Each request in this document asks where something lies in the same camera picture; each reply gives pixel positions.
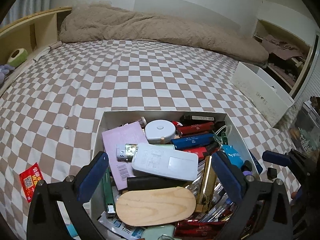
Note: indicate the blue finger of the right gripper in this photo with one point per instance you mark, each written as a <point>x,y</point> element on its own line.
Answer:
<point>276,158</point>

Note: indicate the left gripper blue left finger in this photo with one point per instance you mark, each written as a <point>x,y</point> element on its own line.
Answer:
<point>45,220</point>

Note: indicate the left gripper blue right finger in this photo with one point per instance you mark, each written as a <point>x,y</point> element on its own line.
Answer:
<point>273,220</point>

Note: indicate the blue lighter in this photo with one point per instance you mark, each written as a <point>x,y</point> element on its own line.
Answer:
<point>257,164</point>

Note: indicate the purple gradient vape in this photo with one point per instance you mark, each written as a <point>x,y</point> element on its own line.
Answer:
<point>245,173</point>

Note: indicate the gold lighter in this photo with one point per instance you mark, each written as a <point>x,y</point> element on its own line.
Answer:
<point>206,192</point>

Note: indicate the large red lighter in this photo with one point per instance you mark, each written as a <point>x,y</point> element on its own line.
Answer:
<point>192,228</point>

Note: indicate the white remote control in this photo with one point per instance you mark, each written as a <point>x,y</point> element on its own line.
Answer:
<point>165,162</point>

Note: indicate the white clutter box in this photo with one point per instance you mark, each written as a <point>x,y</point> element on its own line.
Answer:
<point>111,120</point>

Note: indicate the black ribbed cap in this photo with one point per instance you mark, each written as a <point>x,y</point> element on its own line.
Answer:
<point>271,174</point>

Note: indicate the clear plastic storage bin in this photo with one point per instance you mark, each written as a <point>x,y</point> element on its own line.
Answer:
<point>304,131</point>

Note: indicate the red snack packet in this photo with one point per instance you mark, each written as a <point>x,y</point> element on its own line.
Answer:
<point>29,178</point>

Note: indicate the blue plastic packet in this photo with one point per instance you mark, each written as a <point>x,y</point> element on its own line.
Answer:
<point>233,155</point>

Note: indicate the white shoe box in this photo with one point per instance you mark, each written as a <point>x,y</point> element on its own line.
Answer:
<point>263,91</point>

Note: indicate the wooden oval lid box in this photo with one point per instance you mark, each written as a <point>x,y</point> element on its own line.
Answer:
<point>155,207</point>

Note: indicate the checkered brown white bedsheet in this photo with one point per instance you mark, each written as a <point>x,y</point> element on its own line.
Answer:
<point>50,114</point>

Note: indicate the pink notebook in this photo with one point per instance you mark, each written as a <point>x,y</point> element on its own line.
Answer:
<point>122,149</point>

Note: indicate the purple plush toy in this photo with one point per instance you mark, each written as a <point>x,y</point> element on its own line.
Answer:
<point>4,71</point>

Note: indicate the green avocado plush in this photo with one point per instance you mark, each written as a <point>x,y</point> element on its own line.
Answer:
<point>17,57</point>

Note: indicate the wooden headboard shelf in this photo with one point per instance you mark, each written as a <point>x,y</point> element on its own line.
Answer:
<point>38,34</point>

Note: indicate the beige fluffy duvet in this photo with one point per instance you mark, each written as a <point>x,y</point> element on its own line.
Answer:
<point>100,21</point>

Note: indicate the grey window curtain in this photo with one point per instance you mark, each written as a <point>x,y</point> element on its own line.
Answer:
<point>22,8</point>

